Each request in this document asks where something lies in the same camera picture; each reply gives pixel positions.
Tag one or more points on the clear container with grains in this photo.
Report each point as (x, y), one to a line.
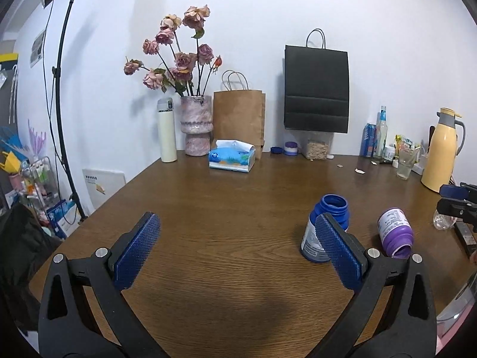
(316, 145)

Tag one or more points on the brown paper bag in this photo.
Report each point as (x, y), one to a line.
(238, 112)

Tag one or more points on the blue can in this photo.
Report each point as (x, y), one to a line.
(368, 141)

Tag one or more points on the black paper bag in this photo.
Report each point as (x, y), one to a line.
(316, 85)

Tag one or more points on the clear spray bottle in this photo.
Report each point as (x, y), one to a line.
(381, 134)

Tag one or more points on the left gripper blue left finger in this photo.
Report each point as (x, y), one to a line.
(83, 310)

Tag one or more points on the wire storage rack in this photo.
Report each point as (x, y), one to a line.
(42, 192)

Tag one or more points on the yellow thermos jug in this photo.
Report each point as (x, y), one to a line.
(445, 145)

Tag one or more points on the pink ceramic vase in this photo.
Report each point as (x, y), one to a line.
(196, 123)

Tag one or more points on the white flat box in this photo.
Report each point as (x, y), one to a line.
(102, 185)

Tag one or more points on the clear drinking glass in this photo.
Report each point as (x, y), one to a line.
(406, 158)

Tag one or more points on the pink dried rose bouquet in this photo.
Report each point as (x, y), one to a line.
(186, 73)

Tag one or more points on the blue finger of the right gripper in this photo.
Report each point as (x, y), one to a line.
(462, 209)
(463, 191)

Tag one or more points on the blue plastic jar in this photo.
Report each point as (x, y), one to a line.
(331, 211)

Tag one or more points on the blue jar lid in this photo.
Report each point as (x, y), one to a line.
(276, 150)

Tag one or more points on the purple plastic jar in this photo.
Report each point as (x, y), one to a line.
(396, 234)

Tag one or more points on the small purple white jar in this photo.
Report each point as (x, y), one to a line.
(291, 148)

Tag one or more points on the white thermos bottle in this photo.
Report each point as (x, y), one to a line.
(166, 127)

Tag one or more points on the blue tissue box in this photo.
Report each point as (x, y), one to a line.
(232, 155)

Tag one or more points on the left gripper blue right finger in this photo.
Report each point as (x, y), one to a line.
(391, 312)

